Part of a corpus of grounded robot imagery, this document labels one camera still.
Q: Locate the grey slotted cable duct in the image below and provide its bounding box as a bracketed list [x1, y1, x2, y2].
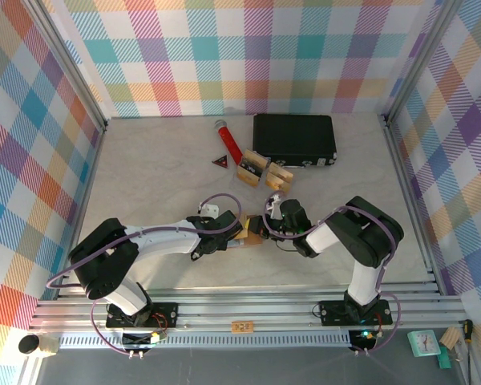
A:
[58, 330, 353, 350]

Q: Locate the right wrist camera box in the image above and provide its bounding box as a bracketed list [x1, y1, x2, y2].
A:
[264, 192, 285, 213]

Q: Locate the black yellow screwdriver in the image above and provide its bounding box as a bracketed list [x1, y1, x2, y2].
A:
[463, 319, 475, 385]

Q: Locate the aluminium corner post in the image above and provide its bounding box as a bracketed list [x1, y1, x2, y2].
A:
[383, 0, 463, 125]
[23, 0, 110, 132]

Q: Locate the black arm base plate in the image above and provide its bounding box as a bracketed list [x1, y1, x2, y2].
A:
[318, 298, 394, 326]
[105, 301, 180, 330]

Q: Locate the black credit card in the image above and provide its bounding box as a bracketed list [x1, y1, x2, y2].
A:
[240, 159, 265, 174]

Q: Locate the black beige cylinder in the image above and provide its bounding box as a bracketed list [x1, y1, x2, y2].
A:
[18, 334, 60, 357]

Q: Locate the teal alarm clock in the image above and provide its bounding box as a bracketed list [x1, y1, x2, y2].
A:
[407, 329, 442, 359]

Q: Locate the gold credit card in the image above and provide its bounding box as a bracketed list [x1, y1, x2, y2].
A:
[268, 161, 295, 180]
[236, 168, 262, 188]
[244, 149, 269, 165]
[265, 172, 286, 190]

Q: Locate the wooden block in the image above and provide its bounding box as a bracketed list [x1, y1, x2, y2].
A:
[443, 326, 462, 350]

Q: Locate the black briefcase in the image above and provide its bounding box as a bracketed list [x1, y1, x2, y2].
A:
[251, 113, 338, 168]

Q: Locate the aluminium front rail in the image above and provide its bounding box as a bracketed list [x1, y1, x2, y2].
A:
[31, 285, 468, 334]

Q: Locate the aluminium side rail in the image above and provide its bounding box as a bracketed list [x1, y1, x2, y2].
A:
[54, 120, 110, 302]
[380, 115, 442, 294]

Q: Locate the red microphone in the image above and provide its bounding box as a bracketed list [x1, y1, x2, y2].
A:
[213, 119, 244, 165]

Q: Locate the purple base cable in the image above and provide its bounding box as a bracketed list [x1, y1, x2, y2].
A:
[90, 300, 129, 356]
[366, 291, 402, 356]

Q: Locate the small controller board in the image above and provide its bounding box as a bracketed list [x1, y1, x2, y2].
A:
[349, 328, 382, 358]
[121, 329, 164, 360]

